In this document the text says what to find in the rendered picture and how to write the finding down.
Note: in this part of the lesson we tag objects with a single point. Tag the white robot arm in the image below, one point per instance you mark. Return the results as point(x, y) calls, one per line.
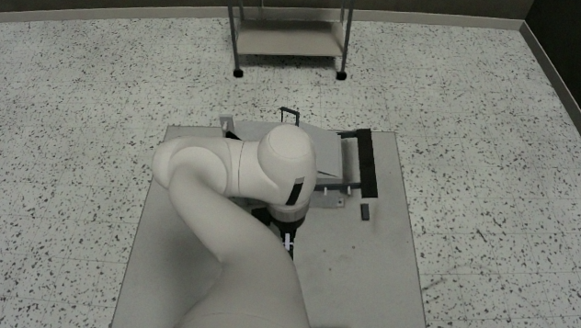
point(259, 286)

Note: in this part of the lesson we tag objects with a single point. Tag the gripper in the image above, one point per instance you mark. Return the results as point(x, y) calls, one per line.
point(288, 230)

